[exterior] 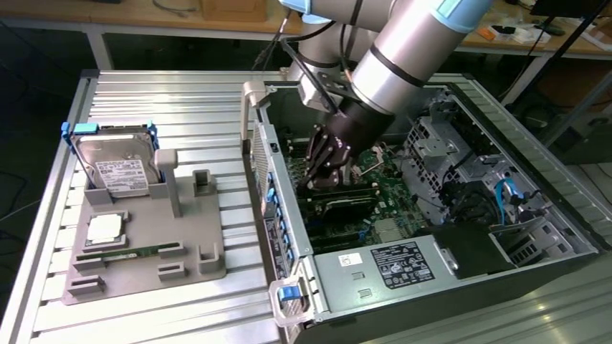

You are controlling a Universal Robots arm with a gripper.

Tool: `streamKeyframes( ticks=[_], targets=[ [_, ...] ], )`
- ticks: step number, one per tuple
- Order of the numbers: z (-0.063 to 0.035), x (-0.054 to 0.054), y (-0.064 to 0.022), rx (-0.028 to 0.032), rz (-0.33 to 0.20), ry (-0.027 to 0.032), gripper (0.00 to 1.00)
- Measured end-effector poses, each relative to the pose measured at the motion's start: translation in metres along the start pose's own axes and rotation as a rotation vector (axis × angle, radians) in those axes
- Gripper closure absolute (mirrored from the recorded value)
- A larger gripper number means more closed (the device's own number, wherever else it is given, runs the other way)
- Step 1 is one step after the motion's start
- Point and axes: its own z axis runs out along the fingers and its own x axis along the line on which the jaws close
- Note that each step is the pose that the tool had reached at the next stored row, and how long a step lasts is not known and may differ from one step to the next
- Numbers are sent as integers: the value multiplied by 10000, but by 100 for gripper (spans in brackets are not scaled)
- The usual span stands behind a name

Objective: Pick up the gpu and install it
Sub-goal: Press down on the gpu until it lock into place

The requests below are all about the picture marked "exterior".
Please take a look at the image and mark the green RAM stick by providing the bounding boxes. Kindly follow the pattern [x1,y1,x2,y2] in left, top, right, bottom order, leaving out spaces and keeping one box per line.
[100,245,163,257]

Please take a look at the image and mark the blue disk caddy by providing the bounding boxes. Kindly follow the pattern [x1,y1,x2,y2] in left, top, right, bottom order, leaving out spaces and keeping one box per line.
[60,120,167,190]

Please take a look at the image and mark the orange black small device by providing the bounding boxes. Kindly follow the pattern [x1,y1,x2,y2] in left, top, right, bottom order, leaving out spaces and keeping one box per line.
[480,24,516,43]

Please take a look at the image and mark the blue data wire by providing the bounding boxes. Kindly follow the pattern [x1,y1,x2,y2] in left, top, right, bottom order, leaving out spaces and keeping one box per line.
[495,177,527,227]

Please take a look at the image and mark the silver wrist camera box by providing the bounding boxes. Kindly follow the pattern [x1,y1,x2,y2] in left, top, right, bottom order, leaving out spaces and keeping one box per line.
[299,71,354,115]

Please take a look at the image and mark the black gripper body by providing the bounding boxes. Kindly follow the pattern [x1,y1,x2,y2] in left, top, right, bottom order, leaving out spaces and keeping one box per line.
[330,100,396,169]

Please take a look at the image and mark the metal socket cover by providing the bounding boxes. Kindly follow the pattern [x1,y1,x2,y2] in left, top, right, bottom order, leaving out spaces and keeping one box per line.
[356,150,390,176]

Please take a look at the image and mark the open black PC case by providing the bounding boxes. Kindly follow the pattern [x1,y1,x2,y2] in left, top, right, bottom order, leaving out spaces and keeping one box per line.
[242,79,612,344]

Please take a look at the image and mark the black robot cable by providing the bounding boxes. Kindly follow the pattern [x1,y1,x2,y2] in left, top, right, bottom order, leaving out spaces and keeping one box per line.
[252,10,292,71]

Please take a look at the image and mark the black monitor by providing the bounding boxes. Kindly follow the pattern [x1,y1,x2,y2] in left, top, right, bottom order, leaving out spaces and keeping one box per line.
[530,0,612,17]

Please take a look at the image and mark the black wire bundle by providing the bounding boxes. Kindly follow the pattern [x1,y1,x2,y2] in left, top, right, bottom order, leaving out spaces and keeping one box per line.
[439,178,503,230]

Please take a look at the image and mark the silver chipset heatsink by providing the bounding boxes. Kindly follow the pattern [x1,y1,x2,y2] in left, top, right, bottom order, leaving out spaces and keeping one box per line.
[375,219,402,242]

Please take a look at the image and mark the metal disk bay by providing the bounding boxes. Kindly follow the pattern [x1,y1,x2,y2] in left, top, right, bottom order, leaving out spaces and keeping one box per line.
[406,107,479,170]

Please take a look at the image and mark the black stand pole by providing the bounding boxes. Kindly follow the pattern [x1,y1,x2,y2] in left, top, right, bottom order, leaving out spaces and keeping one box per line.
[499,14,598,107]

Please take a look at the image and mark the grey parts rack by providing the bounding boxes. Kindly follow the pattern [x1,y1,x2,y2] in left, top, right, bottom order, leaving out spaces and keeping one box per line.
[62,148,228,306]

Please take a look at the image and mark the silver hard disk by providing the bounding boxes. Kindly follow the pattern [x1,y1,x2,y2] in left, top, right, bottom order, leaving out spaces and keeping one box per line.
[76,134,160,191]

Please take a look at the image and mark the black camera cable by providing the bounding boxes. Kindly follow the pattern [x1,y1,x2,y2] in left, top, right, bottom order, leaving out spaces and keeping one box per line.
[280,21,358,116]

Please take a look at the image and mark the green motherboard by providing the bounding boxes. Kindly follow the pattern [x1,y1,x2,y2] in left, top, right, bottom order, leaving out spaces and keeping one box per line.
[284,135,431,259]

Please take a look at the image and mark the silver CPU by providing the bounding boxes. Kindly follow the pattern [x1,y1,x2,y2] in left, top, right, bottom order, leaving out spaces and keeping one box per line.
[84,214,128,247]

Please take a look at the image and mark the wooden desk metal legs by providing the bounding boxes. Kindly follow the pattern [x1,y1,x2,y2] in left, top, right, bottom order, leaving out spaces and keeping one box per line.
[459,0,612,107]
[0,0,307,71]

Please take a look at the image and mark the grey power supply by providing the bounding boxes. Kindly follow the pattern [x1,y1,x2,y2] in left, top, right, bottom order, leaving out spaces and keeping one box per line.
[314,238,463,312]

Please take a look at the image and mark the black floor box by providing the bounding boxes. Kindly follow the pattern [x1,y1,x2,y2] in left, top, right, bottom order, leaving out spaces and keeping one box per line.
[550,113,612,166]

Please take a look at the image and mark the black plastic shroud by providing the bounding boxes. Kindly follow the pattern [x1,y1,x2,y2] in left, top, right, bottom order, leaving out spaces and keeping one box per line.
[414,224,520,281]

